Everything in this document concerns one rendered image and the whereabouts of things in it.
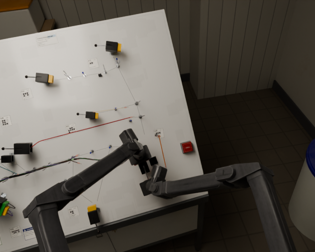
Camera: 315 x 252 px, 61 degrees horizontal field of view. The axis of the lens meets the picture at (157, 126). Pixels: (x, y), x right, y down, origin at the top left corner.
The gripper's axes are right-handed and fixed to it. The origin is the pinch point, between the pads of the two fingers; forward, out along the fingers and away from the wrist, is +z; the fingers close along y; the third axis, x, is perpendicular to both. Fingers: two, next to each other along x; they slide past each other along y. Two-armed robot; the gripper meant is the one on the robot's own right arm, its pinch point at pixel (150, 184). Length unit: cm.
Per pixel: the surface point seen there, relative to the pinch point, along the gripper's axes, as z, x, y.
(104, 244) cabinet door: 31, 24, 37
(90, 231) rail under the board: 6.3, 10.6, 36.7
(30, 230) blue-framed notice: 4, -1, 63
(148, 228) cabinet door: 28.5, 25.5, 8.9
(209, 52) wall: 133, -100, -119
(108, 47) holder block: -18, -69, -4
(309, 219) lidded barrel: 53, 70, -101
